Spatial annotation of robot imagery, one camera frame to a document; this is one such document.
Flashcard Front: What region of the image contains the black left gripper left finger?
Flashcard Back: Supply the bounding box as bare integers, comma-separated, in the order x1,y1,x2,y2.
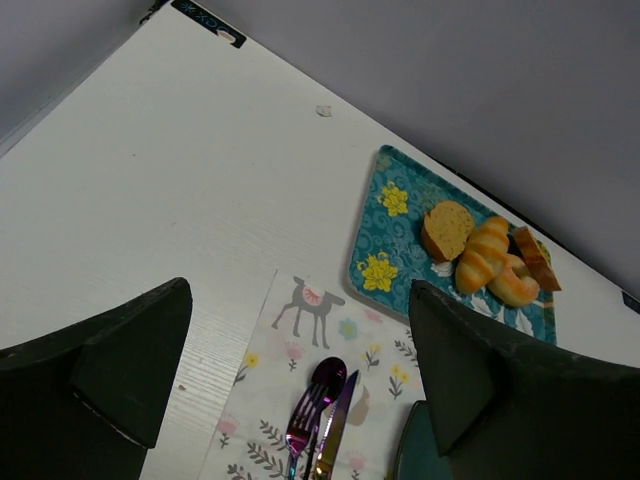
1,277,193,479

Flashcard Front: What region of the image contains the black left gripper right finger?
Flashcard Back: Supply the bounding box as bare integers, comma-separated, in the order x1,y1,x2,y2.
409,281,639,479

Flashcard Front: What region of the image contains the brown bread slice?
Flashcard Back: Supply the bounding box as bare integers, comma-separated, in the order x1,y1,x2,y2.
512,226,562,292

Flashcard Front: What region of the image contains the round brown bread half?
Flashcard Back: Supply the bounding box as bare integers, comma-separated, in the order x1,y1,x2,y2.
421,200,475,263

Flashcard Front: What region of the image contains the dark teal square plate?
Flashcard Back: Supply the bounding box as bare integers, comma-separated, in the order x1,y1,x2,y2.
391,400,452,480

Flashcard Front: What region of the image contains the glazed orange doughnut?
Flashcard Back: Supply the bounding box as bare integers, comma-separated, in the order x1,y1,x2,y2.
487,254,540,308

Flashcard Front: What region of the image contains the black right corner label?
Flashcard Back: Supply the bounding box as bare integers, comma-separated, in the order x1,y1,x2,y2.
621,291,640,314

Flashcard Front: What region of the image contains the striped golden croissant roll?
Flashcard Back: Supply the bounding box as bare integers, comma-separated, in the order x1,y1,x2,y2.
455,216,509,295

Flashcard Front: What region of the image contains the iridescent purple spoon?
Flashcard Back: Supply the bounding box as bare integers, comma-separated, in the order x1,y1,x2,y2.
302,357,347,480

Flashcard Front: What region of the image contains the iridescent table knife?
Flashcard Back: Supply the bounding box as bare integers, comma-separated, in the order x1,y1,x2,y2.
310,370,359,480

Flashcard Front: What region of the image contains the teal floral serving tray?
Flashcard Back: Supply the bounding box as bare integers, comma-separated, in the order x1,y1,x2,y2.
348,145,556,344

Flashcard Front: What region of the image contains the iridescent purple fork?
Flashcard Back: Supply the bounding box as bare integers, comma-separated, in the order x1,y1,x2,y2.
285,383,326,479

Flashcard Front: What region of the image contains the animal print paper placemat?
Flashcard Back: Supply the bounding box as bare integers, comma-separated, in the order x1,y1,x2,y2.
199,273,424,479

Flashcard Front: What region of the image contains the small white paper scrap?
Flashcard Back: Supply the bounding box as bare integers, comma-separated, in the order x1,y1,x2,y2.
316,105,332,118

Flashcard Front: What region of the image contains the black table corner label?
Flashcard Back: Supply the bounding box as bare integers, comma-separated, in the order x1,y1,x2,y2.
171,0,247,49

